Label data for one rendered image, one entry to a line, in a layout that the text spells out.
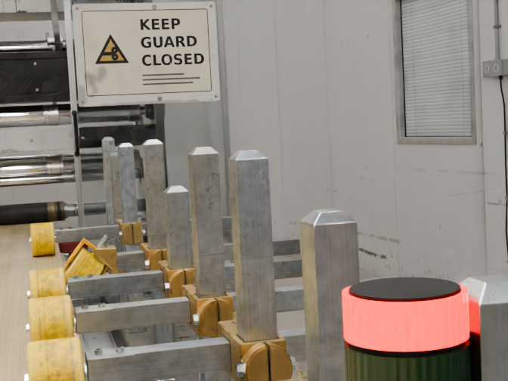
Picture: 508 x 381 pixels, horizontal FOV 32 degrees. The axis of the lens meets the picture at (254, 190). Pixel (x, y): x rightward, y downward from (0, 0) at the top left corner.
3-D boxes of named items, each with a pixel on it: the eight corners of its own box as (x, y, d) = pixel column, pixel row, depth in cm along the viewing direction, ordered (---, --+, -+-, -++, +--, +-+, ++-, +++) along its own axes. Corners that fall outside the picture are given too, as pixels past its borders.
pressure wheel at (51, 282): (67, 307, 136) (67, 323, 143) (63, 259, 139) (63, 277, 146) (27, 311, 134) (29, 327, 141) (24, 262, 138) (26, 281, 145)
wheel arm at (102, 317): (394, 295, 130) (392, 271, 130) (404, 300, 126) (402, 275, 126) (48, 332, 118) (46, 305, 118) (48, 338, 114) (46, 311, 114)
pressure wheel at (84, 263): (79, 293, 170) (104, 260, 171) (82, 301, 163) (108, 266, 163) (54, 276, 169) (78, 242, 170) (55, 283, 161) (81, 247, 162)
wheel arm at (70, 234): (239, 227, 227) (238, 212, 226) (243, 228, 223) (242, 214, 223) (41, 243, 215) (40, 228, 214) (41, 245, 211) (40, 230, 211)
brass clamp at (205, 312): (221, 315, 127) (219, 281, 127) (243, 336, 114) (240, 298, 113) (179, 320, 125) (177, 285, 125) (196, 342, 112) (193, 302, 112)
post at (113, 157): (133, 325, 243) (122, 151, 239) (134, 327, 239) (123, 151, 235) (120, 326, 242) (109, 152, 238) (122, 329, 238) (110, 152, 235)
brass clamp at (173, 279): (190, 286, 151) (189, 257, 151) (205, 301, 138) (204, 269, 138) (155, 289, 150) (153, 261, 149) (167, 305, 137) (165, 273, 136)
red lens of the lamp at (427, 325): (435, 316, 46) (434, 274, 46) (493, 342, 40) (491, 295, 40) (326, 328, 45) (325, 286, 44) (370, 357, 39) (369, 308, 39)
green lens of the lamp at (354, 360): (437, 363, 46) (435, 321, 46) (495, 395, 40) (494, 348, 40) (329, 376, 45) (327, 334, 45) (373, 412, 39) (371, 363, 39)
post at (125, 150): (144, 335, 218) (131, 142, 214) (145, 339, 215) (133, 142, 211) (129, 336, 217) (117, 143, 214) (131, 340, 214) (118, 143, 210)
